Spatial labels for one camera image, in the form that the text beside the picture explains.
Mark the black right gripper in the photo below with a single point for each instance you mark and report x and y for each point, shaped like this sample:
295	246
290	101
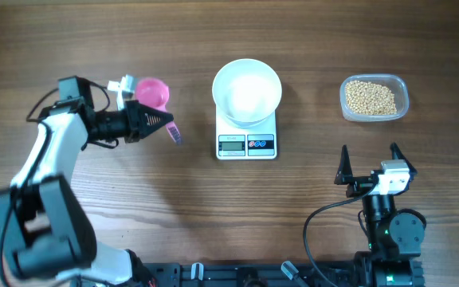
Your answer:
358	184

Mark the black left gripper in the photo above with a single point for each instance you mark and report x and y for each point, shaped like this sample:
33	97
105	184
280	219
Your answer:
138	116

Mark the pink plastic measuring scoop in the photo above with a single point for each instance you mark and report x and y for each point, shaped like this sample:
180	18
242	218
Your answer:
154	93

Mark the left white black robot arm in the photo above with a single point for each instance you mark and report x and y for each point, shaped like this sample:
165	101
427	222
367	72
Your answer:
44	232

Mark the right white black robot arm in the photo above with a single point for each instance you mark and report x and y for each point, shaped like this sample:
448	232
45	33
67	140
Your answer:
394	236

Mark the white digital kitchen scale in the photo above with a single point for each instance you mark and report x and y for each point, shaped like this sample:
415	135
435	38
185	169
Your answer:
255	142

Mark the white round bowl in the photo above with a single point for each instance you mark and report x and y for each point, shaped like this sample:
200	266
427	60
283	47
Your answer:
246	92

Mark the clear plastic container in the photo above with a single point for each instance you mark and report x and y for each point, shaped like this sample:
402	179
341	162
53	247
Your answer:
394	83

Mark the pile of soybeans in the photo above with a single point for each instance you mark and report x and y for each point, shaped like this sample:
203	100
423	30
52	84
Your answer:
369	99

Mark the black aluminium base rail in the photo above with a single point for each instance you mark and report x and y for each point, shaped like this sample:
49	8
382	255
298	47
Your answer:
285	275

